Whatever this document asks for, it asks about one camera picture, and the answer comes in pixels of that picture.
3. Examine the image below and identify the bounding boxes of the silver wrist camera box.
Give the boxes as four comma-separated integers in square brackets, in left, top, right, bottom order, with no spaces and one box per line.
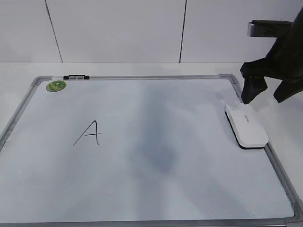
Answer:
[247,20,292,37]

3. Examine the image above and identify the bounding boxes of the round green sticker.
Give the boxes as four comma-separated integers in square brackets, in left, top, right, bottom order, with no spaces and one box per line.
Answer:
[46,80,67,92]

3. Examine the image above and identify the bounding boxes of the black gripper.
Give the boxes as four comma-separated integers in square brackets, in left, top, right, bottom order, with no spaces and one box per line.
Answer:
[240,10,303,104]

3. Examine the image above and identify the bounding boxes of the white whiteboard eraser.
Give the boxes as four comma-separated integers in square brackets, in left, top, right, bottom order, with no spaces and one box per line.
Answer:
[224,103,269,149]

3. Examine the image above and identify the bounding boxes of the white board with grey frame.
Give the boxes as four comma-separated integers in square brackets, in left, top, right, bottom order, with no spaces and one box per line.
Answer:
[0,74,303,227]

